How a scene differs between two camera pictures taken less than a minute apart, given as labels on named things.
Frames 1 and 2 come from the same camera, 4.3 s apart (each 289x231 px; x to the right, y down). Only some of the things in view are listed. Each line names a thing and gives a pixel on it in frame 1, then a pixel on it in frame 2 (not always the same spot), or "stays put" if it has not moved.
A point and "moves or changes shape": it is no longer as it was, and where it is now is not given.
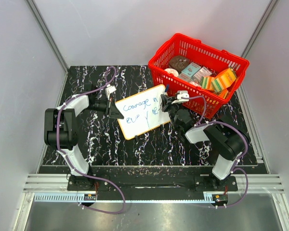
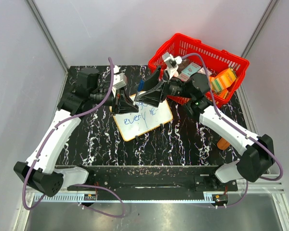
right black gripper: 165,101 -> 154,94
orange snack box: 224,80 stays put
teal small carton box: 191,69 stays put
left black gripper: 115,113 -> 125,105
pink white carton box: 203,71 stays put
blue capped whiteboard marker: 166,89 moves or changes shape
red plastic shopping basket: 190,68 stays put
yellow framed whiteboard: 142,112 stays put
